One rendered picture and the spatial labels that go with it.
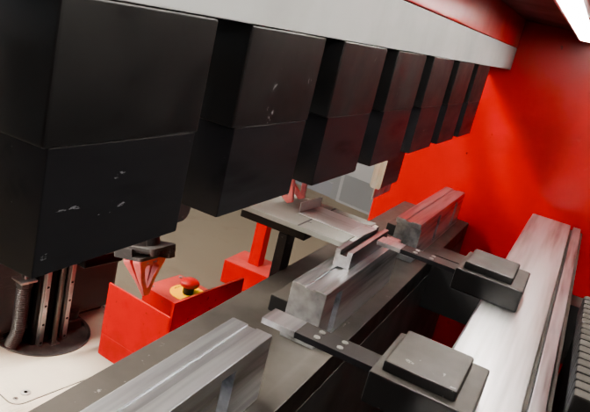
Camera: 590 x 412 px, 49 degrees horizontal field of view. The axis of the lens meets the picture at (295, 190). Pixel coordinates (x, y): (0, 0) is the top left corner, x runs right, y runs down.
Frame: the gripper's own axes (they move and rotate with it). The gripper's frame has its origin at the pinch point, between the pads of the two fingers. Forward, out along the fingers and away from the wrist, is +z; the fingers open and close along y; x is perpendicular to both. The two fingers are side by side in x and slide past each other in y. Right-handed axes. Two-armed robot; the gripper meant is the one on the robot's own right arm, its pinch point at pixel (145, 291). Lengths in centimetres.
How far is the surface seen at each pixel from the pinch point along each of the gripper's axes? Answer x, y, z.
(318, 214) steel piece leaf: 20.7, 25.3, -14.3
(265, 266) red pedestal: 176, -93, 46
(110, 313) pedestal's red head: -4.8, -4.3, 3.8
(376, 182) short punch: 16.6, 39.0, -22.0
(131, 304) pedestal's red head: -4.8, 1.3, 1.1
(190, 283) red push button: 8.9, 3.5, 0.1
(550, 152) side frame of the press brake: 108, 50, -23
